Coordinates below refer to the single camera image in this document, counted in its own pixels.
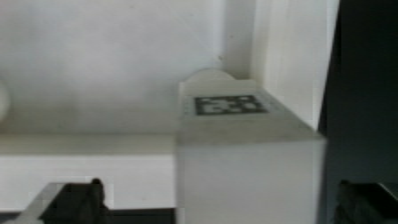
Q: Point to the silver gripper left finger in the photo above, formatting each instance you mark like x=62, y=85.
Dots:
x=68, y=204

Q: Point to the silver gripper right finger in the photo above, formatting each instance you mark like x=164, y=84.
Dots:
x=366, y=203

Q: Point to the white table leg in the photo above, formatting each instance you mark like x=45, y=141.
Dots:
x=249, y=155

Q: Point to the white square tabletop tray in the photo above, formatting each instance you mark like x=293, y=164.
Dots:
x=94, y=56

